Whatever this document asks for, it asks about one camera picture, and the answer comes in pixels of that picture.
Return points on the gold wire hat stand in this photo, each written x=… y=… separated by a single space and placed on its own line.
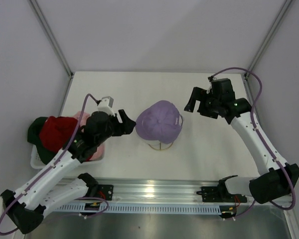
x=158 y=146

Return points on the red baseball cap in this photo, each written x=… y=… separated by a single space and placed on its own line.
x=54 y=133

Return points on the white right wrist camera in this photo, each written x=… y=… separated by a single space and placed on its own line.
x=210 y=79

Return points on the purple baseball cap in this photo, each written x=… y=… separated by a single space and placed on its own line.
x=162 y=121

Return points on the right aluminium frame post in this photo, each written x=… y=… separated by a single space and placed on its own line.
x=272 y=31

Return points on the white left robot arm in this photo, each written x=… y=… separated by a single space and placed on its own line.
x=29 y=205

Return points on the aluminium mounting rail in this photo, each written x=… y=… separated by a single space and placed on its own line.
x=156 y=191

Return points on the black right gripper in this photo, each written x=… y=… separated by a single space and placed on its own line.
x=200 y=94

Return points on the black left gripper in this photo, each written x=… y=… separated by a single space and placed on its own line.
x=128 y=124

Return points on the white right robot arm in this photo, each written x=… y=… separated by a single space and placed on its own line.
x=277 y=178

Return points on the pink baseball cap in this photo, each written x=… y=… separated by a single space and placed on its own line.
x=82 y=118

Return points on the aluminium frame post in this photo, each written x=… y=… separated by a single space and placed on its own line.
x=272 y=31
x=34 y=4

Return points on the dark green baseball cap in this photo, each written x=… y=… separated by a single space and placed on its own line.
x=33 y=137

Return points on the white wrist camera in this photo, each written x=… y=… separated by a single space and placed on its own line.
x=210 y=79
x=105 y=105

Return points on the white plastic basket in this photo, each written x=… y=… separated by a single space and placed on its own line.
x=65 y=159

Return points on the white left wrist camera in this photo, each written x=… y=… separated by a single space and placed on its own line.
x=105 y=105

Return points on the left aluminium frame post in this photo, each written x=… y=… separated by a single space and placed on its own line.
x=34 y=4

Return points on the white slotted cable duct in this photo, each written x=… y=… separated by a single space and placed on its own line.
x=80 y=207

